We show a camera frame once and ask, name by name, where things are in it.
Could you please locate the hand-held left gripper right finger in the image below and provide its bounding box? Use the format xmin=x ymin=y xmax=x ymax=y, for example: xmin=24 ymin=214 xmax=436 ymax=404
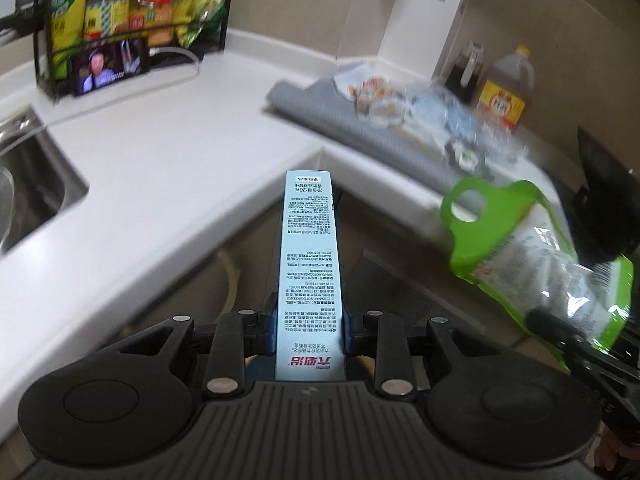
xmin=341 ymin=309 xmax=482 ymax=401

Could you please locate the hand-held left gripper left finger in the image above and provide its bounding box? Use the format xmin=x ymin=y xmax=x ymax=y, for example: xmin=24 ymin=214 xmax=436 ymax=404
xmin=119 ymin=292 xmax=277 ymax=397

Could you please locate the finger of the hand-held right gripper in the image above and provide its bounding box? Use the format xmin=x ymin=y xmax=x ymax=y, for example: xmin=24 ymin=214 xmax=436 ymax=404
xmin=526 ymin=306 xmax=627 ymax=392
xmin=571 ymin=126 xmax=640 ymax=264

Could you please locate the light blue carton box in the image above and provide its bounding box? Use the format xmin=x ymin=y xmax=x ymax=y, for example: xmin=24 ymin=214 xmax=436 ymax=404
xmin=274 ymin=170 xmax=348 ymax=382

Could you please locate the green plastic pouch bag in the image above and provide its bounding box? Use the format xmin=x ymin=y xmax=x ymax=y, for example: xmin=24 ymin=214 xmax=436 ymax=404
xmin=439 ymin=176 xmax=635 ymax=361

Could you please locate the clear plastic wrap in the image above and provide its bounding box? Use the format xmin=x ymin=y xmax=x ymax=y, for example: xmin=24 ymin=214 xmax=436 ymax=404
xmin=400 ymin=80 xmax=531 ymax=167

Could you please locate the person's right hand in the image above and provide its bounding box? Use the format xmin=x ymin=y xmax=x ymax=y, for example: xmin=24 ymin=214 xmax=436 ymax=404
xmin=592 ymin=430 xmax=640 ymax=480

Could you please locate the beige cabinet door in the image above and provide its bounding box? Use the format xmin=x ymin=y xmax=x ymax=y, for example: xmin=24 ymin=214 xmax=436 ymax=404
xmin=334 ymin=192 xmax=458 ymax=356
xmin=206 ymin=195 xmax=282 ymax=322

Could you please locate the brown jug yellow cap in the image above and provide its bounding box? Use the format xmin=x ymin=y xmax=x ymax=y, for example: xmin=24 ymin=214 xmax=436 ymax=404
xmin=472 ymin=45 xmax=536 ymax=133

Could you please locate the dark sauce dispenser bottle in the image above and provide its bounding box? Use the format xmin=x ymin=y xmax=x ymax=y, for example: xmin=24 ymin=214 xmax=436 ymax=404
xmin=442 ymin=41 xmax=486 ymax=106

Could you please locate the grey ribbed mat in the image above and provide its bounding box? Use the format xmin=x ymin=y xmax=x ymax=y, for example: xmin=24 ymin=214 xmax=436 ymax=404
xmin=265 ymin=76 xmax=501 ymax=196

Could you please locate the orange printed snack wrapper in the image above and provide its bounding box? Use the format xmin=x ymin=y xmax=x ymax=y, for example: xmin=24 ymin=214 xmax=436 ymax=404
xmin=349 ymin=75 xmax=417 ymax=126

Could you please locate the white vented pipe casing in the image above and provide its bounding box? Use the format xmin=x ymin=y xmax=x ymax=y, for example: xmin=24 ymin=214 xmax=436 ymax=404
xmin=376 ymin=0 xmax=482 ymax=83

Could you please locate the stainless steel sink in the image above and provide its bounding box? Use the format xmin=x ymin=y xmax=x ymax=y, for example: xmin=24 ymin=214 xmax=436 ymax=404
xmin=0 ymin=104 xmax=91 ymax=256

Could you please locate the black smartphone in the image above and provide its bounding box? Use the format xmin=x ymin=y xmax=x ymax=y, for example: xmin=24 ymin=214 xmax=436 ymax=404
xmin=69 ymin=37 xmax=151 ymax=97

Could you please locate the yellow green snack bag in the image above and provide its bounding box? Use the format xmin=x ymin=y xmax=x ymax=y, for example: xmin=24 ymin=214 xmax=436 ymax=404
xmin=172 ymin=0 xmax=227 ymax=47

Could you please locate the clear bottle yellow label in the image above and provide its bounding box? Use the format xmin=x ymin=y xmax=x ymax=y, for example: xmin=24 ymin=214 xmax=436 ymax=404
xmin=84 ymin=0 xmax=132 ymax=42

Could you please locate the green yellow detergent bottle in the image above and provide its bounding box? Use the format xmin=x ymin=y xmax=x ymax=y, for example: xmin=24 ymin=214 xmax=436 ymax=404
xmin=47 ymin=0 xmax=89 ymax=81

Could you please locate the black bar-shaped object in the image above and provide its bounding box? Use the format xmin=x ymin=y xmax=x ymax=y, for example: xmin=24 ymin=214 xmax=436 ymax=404
xmin=0 ymin=7 xmax=37 ymax=43

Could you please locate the white charging cable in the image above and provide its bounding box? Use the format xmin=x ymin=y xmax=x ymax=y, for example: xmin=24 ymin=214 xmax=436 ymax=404
xmin=149 ymin=45 xmax=203 ymax=83

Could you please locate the black wire rack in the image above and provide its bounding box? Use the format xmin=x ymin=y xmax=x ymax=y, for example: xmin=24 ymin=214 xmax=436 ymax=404
xmin=34 ymin=0 xmax=235 ymax=106

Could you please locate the amber bottle red handle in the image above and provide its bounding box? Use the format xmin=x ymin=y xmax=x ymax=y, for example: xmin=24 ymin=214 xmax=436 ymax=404
xmin=129 ymin=0 xmax=176 ymax=46

